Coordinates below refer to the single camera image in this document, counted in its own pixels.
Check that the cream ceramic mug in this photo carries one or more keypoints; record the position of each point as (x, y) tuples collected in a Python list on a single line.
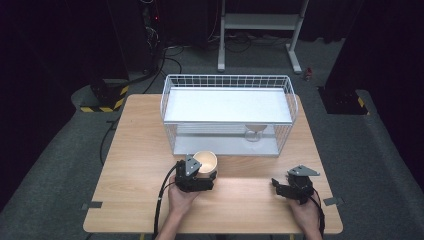
[(207, 161)]

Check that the clear cup with white lid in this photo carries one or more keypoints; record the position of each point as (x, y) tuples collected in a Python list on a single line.
[(255, 133)]

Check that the small red object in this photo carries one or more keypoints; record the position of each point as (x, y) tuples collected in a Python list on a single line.
[(308, 74)]

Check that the person's left hand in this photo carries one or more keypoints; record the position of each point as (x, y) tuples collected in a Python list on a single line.
[(181, 201)]

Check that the black yellow striped stand base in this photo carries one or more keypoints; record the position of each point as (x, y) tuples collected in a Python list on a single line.
[(345, 101), (106, 96)]

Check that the dark equipment tower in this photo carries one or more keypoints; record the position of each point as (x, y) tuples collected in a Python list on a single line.
[(151, 33)]

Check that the grey tape piece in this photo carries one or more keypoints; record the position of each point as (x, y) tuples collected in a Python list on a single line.
[(92, 205), (333, 201)]

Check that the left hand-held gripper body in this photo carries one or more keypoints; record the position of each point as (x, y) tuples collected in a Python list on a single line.
[(187, 176)]

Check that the person's right hand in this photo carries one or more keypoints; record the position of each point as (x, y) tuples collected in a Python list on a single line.
[(306, 213)]

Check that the white metal stand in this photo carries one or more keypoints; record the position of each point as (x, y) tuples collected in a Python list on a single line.
[(260, 21)]

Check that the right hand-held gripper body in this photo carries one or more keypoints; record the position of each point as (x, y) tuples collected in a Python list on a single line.
[(301, 186)]

